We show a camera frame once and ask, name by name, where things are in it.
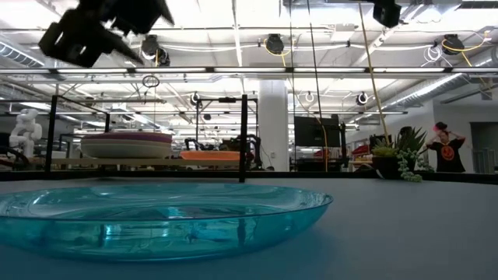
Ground cream plate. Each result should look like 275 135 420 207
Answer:
80 140 174 152

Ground yellow hanging cord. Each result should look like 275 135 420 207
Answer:
356 0 391 143

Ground person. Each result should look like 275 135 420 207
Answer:
425 121 467 173

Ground potted succulent plant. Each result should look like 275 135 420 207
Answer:
370 126 436 184

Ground long ceiling light rail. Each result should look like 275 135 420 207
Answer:
0 67 498 75

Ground white robot figure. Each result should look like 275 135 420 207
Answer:
8 107 44 159

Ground black hanging cable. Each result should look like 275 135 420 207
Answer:
306 0 328 172

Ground blue transparent plate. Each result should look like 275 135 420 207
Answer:
0 182 335 263

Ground wooden shelf black frame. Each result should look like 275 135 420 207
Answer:
44 94 249 184

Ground orange transparent plate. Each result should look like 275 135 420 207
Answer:
179 150 241 162

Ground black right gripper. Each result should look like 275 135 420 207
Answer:
373 0 402 29

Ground background black rig frame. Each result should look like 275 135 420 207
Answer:
195 96 259 169

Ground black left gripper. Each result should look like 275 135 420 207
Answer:
37 0 175 68

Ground silver ventilation duct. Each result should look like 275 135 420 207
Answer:
0 40 68 81
388 50 498 110

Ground white building column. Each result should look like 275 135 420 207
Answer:
258 79 290 169

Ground cream bowl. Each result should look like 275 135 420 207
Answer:
82 131 173 138

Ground black monitor screen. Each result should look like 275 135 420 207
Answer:
293 115 342 148

